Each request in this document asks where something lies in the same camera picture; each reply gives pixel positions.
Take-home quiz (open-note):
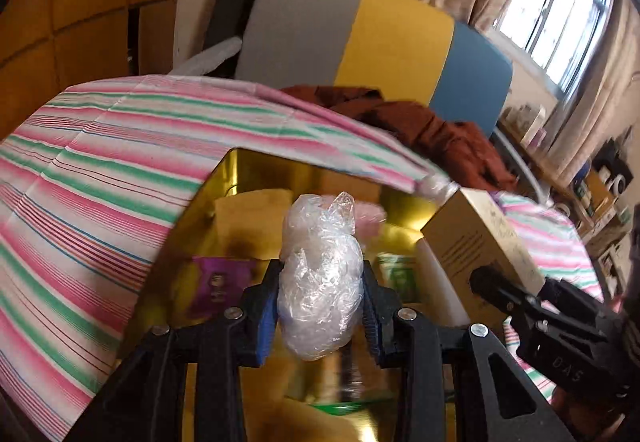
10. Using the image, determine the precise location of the beige cardboard box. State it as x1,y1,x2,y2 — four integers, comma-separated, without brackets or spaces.
422,188,542,314

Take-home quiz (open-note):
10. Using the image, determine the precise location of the clear plastic bag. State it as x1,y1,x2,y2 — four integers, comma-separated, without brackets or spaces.
277,192,363,361

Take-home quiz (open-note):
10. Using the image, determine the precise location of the white foam block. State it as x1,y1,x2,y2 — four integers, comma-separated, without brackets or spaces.
416,238,471,327

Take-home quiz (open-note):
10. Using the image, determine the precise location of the green white small box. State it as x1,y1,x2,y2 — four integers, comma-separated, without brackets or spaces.
376,252,420,303

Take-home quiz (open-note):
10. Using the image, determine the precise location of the wooden bedside table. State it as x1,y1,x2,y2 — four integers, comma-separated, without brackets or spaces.
491,119,593,228

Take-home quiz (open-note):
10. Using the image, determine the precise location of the dark red jacket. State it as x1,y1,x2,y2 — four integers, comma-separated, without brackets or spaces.
284,84,518,192

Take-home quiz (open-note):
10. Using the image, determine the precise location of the cracker packet green wrapper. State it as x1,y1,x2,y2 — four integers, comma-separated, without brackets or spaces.
306,389,396,416

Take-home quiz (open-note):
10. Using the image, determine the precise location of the pink hair roller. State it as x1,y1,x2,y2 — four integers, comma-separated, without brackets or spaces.
354,200,386,242

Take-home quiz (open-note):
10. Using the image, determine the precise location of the purple packet in tin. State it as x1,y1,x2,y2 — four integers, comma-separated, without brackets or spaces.
189,257,255,318

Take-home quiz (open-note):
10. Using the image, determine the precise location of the white carton on table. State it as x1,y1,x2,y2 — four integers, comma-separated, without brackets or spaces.
515,104,547,145

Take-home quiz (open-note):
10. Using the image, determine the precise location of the cluttered wooden shelf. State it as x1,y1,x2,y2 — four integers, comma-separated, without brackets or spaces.
570,127,636,258

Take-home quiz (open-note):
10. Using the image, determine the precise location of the gold metal tin box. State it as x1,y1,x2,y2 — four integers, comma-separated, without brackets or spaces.
119,148,445,441

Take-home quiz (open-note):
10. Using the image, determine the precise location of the beige curtain right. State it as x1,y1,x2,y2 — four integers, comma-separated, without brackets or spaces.
547,0,639,186

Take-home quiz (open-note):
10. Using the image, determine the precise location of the striped pink green bedsheet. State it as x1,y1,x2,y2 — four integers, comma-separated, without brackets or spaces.
1,76,433,441

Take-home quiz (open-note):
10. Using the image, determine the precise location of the grey yellow blue headboard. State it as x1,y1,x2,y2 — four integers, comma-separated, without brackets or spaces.
234,0,513,134

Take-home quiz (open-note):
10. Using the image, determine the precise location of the window with metal frame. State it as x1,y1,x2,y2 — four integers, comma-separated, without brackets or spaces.
494,0,613,101

